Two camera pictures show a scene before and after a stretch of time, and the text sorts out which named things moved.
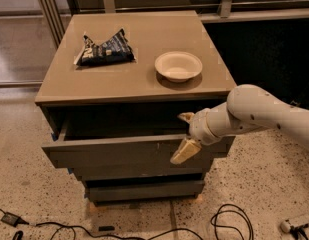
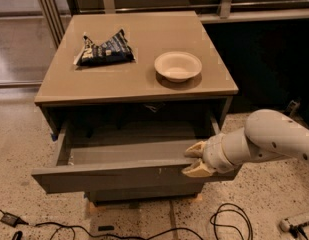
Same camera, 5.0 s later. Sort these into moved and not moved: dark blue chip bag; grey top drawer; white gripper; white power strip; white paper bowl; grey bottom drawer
Moved: grey top drawer; white gripper
Not moved: white power strip; dark blue chip bag; grey bottom drawer; white paper bowl
